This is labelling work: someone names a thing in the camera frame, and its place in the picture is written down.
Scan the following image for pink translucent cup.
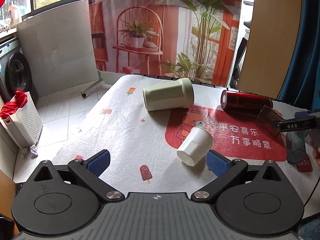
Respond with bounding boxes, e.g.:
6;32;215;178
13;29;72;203
255;105;284;138

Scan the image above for white ribbed cup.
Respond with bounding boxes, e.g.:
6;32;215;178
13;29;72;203
177;127;215;167

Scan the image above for wooden panel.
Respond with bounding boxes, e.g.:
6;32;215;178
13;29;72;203
237;0;302;98

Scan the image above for white printed table cloth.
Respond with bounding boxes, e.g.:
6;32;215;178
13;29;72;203
53;75;319;217

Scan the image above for washing machine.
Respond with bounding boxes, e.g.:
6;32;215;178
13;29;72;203
1;36;39;103

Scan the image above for white board on wheels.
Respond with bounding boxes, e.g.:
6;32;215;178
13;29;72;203
17;0;98;96

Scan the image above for white perforated basket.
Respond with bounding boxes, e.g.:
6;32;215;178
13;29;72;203
1;92;42;154

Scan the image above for printed wall tapestry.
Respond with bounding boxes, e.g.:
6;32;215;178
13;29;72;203
88;0;242;86

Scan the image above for blue-grey translucent cup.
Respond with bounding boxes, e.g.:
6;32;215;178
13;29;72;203
286;131;306;165

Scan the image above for blue curtain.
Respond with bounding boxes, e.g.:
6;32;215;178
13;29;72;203
278;0;319;110

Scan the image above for red cloth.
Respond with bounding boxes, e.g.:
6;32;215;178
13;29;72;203
1;89;28;120

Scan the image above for pale green cup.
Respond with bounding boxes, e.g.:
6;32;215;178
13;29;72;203
143;78;195;112

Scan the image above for red metal thermos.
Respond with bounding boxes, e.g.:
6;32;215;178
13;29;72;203
221;90;273;115

